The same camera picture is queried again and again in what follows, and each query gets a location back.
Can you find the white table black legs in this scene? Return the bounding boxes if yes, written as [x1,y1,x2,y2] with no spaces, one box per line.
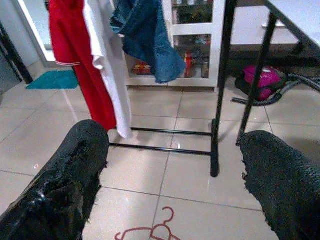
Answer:
[236,0,320,147]

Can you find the pink vacuum cleaner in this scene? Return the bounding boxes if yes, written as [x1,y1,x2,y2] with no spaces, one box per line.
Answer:
[235,64,288,102]

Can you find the blue denim garment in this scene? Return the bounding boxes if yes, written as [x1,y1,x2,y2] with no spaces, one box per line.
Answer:
[110,0,187,84]

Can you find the white drawer unit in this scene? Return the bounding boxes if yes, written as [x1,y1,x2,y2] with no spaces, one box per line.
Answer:
[231,4,301,47]

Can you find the white glass door cabinet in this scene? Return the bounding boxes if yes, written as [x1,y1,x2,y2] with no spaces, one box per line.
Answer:
[126,0,227,88]

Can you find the red polo white striped trim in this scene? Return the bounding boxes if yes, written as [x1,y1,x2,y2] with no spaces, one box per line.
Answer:
[48,0,118,131]

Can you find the white framed glass door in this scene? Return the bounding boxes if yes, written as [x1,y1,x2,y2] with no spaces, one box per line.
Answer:
[16,0,57,69]

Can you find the grey vacuum hose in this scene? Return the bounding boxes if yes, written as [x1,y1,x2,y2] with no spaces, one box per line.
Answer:
[231,72,320,105]

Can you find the red plastic hanger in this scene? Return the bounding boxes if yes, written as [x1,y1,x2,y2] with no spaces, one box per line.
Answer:
[114,226,154,240]
[149,206,181,240]

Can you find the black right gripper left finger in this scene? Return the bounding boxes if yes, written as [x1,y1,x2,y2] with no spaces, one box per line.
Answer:
[0,119,110,240]

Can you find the red orange printed box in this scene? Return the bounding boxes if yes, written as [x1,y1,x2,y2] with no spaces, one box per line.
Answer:
[131,59,154,76]

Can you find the white popsicle print shirt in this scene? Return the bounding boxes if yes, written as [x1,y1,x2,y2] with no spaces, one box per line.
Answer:
[83,0,134,140]

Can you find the black chrome clothes rack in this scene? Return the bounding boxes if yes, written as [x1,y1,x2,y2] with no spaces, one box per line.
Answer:
[109,0,239,178]

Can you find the teal floor mat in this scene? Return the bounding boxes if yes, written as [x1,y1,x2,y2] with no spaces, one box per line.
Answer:
[25,70,80,90]

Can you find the red bottle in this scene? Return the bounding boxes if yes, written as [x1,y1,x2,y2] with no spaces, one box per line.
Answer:
[184,51,194,78]

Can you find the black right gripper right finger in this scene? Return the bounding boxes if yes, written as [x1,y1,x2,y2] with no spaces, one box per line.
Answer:
[239,129,320,240]

